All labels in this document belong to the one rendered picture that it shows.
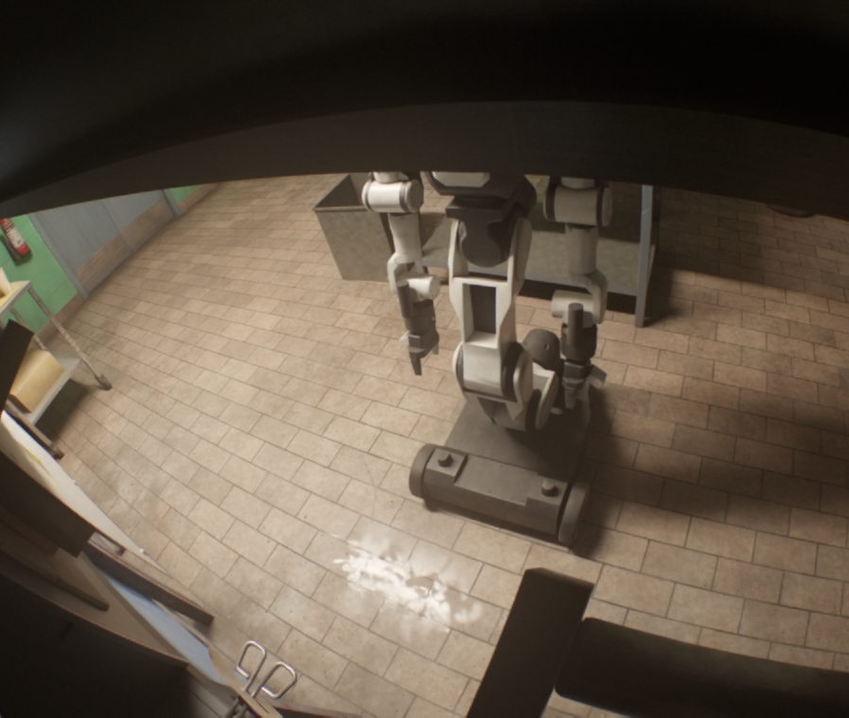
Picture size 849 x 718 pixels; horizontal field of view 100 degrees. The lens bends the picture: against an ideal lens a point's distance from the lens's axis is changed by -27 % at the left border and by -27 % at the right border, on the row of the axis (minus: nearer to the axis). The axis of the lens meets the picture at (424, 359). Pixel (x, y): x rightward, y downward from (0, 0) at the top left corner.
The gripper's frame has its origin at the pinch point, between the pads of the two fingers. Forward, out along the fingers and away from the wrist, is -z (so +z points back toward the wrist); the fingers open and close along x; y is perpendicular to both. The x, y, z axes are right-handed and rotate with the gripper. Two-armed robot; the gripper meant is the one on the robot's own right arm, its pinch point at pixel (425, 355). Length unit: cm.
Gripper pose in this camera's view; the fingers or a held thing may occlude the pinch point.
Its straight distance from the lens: 140.0
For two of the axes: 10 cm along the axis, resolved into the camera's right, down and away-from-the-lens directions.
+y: 8.7, 1.7, -4.5
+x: -4.7, 5.6, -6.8
